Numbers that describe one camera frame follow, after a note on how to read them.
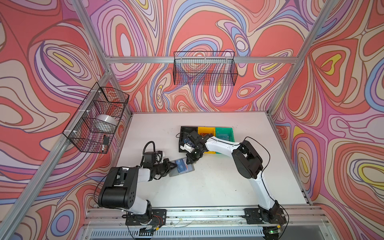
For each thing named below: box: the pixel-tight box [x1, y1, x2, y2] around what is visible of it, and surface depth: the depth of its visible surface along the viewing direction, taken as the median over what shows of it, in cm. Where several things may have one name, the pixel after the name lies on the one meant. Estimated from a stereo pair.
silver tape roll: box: [92, 114, 118, 133], surface depth 74 cm
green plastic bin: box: [215, 127, 235, 142], surface depth 104 cm
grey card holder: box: [169, 157, 195, 177], surface depth 91 cm
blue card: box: [175, 158, 187, 173], surface depth 92 cm
